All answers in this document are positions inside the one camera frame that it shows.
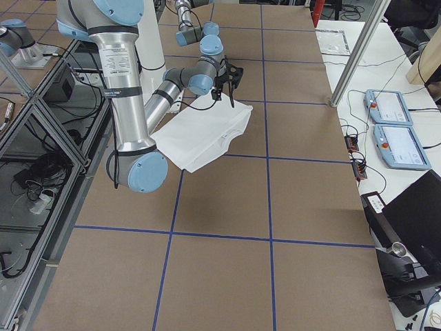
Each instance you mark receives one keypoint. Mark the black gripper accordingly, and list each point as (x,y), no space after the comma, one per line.
(222,74)

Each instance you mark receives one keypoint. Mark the white long-sleeve printed shirt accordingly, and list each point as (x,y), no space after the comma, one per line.
(202,132)

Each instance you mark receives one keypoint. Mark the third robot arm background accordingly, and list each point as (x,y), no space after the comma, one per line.
(18,43)

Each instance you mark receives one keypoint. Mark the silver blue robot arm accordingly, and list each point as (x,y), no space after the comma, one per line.
(114,27)
(193,24)

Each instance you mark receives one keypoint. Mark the clear plastic document sleeve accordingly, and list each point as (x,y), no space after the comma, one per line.
(333,42)

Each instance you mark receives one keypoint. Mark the upper blue teach pendant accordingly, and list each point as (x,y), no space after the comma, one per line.
(387,107)

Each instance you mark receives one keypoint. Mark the blue teach pendant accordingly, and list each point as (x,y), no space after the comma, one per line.
(387,107)
(400,147)

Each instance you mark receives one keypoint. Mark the lower blue teach pendant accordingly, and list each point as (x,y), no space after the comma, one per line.
(400,147)

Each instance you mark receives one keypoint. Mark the black laptop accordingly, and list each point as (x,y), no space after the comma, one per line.
(410,223)

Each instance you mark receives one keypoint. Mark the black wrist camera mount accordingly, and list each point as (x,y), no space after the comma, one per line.
(235,75)

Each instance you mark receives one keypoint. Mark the aluminium frame rack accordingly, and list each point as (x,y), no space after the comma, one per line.
(55,123)

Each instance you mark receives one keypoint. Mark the aluminium frame post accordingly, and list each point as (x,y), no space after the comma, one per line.
(367,32)

